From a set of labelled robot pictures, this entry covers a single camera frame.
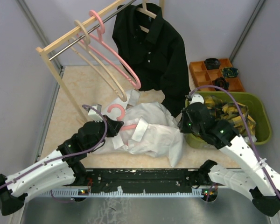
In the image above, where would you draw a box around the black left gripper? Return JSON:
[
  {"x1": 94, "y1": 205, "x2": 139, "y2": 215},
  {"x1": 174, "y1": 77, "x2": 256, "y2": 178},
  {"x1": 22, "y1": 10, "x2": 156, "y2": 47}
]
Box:
[{"x1": 88, "y1": 114, "x2": 123, "y2": 152}]

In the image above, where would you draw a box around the yellow black plaid shirt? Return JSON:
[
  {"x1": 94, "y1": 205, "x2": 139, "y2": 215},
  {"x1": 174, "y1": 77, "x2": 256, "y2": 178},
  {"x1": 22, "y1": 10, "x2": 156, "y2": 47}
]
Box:
[{"x1": 204, "y1": 95, "x2": 256, "y2": 138}]

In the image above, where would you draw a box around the white collared shirt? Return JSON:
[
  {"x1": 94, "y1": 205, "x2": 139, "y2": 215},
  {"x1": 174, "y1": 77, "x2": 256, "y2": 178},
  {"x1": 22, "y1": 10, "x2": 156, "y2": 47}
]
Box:
[{"x1": 95, "y1": 90, "x2": 183, "y2": 167}]

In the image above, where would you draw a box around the black garment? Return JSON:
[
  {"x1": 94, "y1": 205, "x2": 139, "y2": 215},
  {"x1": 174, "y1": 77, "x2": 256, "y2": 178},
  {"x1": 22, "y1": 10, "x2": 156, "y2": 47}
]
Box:
[{"x1": 112, "y1": 3, "x2": 190, "y2": 117}]

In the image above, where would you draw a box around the beige wooden hanger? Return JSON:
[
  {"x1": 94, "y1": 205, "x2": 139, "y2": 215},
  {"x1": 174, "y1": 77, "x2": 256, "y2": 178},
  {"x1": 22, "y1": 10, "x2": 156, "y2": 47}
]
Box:
[{"x1": 69, "y1": 20, "x2": 128, "y2": 103}]

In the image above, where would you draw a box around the pink plastic hanger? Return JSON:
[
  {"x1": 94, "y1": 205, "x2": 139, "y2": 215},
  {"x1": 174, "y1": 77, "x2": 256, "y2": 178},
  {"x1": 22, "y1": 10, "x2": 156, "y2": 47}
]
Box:
[{"x1": 74, "y1": 10, "x2": 141, "y2": 90}]

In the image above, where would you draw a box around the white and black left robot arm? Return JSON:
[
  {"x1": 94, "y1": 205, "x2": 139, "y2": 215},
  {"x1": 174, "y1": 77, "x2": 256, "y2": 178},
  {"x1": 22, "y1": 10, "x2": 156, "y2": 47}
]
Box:
[{"x1": 0, "y1": 115, "x2": 124, "y2": 216}]

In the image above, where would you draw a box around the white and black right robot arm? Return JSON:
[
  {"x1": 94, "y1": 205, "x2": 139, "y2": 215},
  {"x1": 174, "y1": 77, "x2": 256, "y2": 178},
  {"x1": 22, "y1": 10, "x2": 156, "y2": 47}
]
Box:
[{"x1": 178, "y1": 102, "x2": 280, "y2": 217}]

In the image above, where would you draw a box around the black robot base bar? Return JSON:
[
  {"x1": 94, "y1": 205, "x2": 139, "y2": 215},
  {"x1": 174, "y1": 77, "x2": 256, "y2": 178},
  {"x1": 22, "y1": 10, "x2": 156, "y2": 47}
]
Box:
[{"x1": 72, "y1": 168, "x2": 212, "y2": 199}]

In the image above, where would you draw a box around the orange compartment tray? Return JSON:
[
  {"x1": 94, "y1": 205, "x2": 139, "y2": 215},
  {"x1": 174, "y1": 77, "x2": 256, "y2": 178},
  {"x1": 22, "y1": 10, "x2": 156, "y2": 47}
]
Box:
[{"x1": 189, "y1": 58, "x2": 245, "y2": 92}]

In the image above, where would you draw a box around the dark rolled sock middle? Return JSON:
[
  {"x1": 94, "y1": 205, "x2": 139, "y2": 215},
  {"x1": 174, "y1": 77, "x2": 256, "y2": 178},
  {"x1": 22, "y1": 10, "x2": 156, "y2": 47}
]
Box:
[{"x1": 213, "y1": 77, "x2": 229, "y2": 90}]

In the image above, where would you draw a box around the dark rolled sock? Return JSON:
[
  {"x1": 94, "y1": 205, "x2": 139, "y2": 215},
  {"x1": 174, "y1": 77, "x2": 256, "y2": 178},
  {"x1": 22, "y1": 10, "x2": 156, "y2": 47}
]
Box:
[
  {"x1": 213, "y1": 77, "x2": 229, "y2": 90},
  {"x1": 204, "y1": 58, "x2": 221, "y2": 70}
]

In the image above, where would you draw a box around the green patterned rolled sock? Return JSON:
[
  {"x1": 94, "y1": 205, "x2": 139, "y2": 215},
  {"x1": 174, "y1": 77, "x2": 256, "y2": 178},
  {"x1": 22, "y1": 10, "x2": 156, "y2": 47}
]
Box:
[{"x1": 221, "y1": 67, "x2": 239, "y2": 78}]

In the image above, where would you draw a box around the dark rolled sock top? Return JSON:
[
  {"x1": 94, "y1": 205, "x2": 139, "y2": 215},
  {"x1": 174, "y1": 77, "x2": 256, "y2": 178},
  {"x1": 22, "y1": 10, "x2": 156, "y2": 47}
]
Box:
[{"x1": 204, "y1": 58, "x2": 221, "y2": 70}]

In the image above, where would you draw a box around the green plastic laundry basket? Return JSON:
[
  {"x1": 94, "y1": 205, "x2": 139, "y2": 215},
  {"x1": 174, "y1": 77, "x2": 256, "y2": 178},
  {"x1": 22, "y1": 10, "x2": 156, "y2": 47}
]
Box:
[{"x1": 185, "y1": 92, "x2": 272, "y2": 149}]

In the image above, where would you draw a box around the wooden clothes rack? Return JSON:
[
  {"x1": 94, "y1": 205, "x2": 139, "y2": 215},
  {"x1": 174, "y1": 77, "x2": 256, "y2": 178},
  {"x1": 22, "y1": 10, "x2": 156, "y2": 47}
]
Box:
[{"x1": 36, "y1": 0, "x2": 134, "y2": 123}]

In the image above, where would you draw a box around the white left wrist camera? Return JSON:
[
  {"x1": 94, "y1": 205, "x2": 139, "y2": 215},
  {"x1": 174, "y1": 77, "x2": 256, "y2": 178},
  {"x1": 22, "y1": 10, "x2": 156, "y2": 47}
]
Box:
[{"x1": 88, "y1": 104, "x2": 103, "y2": 122}]

